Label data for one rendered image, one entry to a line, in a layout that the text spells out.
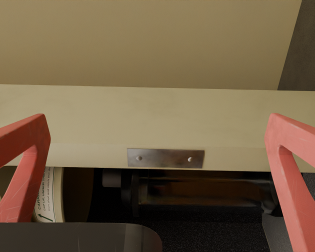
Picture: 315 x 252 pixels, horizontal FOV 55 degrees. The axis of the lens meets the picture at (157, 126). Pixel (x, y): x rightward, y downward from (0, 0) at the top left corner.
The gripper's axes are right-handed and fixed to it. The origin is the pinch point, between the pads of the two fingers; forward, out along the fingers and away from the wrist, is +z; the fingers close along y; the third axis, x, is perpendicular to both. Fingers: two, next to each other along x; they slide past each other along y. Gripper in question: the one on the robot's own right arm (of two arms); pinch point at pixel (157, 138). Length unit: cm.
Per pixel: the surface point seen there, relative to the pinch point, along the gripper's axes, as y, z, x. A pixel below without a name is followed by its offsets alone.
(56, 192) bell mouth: 11.6, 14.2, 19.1
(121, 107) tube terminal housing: 3.9, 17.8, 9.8
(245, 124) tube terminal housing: -8.8, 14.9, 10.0
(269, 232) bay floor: -18.9, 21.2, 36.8
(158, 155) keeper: -0.1, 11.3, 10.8
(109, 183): 6.9, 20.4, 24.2
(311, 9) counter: -27, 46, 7
